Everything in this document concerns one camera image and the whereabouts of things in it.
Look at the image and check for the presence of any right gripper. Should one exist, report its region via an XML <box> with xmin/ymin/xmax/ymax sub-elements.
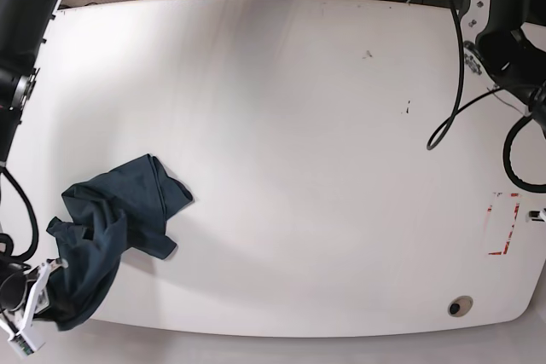
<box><xmin>1</xmin><ymin>257</ymin><xmax>68</xmax><ymax>330</ymax></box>

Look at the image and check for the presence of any dark teal T-shirt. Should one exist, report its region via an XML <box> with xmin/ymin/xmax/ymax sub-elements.
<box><xmin>39</xmin><ymin>154</ymin><xmax>194</xmax><ymax>332</ymax></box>

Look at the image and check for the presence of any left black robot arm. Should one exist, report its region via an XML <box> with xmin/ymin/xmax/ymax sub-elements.
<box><xmin>460</xmin><ymin>0</ymin><xmax>545</xmax><ymax>194</ymax></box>

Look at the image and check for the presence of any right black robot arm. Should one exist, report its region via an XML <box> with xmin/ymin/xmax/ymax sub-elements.
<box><xmin>1</xmin><ymin>0</ymin><xmax>61</xmax><ymax>330</ymax></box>

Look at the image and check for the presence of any red tape rectangle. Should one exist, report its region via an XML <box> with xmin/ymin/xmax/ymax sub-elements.
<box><xmin>484</xmin><ymin>193</ymin><xmax>523</xmax><ymax>256</ymax></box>

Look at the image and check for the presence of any right table grommet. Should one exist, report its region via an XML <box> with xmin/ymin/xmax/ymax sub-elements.
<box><xmin>448</xmin><ymin>295</ymin><xmax>473</xmax><ymax>318</ymax></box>

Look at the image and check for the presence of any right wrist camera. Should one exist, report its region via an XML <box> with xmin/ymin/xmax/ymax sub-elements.
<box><xmin>9</xmin><ymin>325</ymin><xmax>45</xmax><ymax>355</ymax></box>

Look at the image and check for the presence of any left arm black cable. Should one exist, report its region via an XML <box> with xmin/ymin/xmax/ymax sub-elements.
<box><xmin>426</xmin><ymin>0</ymin><xmax>546</xmax><ymax>194</ymax></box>

